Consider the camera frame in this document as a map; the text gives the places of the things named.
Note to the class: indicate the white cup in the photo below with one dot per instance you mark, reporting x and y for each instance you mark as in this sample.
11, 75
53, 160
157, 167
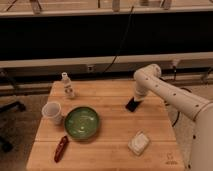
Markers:
52, 111

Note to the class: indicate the black eraser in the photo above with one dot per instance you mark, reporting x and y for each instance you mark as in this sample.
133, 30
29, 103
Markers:
132, 105

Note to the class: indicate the green bowl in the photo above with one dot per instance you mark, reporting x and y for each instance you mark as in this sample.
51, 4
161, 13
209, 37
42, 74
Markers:
82, 123

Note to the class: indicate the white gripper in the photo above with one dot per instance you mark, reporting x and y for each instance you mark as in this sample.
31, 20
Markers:
138, 97

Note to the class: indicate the white wrapped square object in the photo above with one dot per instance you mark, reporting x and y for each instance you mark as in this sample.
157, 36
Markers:
138, 143

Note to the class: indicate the red brown pen tool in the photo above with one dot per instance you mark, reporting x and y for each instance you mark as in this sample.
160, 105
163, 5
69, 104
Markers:
60, 148

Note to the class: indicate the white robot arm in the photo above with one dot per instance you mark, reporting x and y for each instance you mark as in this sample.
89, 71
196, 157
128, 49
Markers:
198, 109

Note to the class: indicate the small clear bottle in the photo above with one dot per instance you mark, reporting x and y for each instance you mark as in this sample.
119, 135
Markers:
68, 89

